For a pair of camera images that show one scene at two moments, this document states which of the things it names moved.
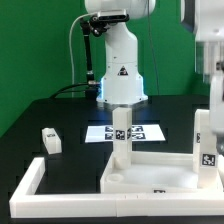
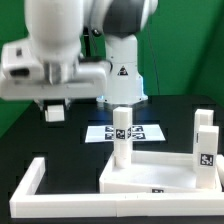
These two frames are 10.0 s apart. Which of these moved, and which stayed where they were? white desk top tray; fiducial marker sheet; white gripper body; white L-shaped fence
Moved: white gripper body
Stayed: white L-shaped fence; fiducial marker sheet; white desk top tray
